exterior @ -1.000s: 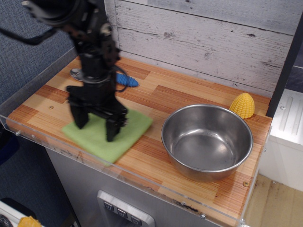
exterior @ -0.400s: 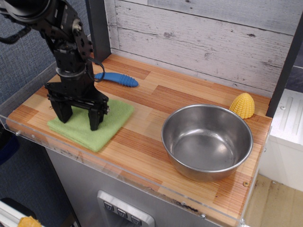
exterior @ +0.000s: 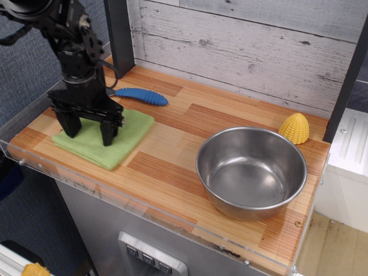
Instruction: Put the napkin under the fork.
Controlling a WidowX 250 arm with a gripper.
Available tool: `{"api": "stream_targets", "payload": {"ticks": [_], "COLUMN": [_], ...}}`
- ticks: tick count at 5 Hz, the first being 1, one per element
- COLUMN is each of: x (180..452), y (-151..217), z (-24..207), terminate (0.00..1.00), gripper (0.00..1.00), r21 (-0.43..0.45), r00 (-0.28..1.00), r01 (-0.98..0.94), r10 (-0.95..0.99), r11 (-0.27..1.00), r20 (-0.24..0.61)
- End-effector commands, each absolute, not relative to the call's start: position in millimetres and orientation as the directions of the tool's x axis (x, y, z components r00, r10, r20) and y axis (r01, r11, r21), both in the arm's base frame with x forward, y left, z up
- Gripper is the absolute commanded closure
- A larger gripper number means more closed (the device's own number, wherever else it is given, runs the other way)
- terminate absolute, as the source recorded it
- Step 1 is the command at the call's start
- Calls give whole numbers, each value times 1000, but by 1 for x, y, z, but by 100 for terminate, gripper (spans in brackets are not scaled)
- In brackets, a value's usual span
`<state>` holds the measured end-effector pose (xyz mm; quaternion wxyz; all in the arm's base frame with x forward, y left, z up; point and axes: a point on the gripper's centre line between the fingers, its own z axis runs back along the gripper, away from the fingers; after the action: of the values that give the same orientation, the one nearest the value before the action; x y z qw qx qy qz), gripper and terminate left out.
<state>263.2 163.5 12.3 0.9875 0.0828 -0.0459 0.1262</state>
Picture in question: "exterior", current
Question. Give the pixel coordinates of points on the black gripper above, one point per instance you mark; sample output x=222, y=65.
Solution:
x=88, y=100

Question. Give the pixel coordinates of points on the green towel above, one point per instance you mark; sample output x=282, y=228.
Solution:
x=88, y=144

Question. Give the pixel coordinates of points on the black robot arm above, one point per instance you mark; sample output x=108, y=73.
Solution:
x=67, y=27

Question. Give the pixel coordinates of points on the grey toy cabinet front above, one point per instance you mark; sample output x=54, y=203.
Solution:
x=217, y=246

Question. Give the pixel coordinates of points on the silver button panel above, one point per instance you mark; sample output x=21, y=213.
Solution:
x=134, y=249

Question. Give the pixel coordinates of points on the yellow object bottom left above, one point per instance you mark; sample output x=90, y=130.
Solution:
x=35, y=269

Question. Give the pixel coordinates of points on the stainless steel bowl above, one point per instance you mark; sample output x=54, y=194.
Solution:
x=250, y=173

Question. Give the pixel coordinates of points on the yellow toy corn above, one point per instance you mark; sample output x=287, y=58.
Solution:
x=295, y=128

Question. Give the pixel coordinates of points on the blue handled metal spoon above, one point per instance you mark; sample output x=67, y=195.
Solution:
x=144, y=95

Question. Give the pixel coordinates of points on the white aluminium rail block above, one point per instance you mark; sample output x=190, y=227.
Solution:
x=342, y=194

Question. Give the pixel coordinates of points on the black right post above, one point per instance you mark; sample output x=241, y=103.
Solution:
x=348, y=85

